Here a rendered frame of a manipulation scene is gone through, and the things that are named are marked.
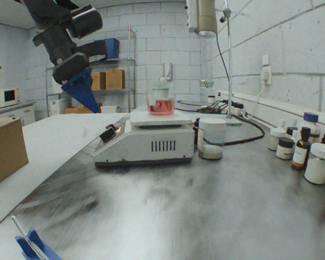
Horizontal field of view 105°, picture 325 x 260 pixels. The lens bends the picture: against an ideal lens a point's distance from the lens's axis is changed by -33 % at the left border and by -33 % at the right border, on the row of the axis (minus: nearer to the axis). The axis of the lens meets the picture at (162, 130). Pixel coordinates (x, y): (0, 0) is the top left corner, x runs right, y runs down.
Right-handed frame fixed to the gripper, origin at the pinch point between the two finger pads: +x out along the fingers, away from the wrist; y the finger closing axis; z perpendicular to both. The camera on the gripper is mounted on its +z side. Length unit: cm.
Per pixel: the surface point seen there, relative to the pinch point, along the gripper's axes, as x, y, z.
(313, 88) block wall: 27, -14, 55
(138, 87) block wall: 13, 240, 69
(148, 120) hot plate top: 9.8, -4.7, 6.9
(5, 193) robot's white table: 4.1, -10.2, -22.5
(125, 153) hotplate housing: 12.6, -4.2, 0.2
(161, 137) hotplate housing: 13.6, -5.7, 7.1
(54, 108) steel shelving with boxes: -35, 255, -61
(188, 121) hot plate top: 13.9, -6.5, 13.1
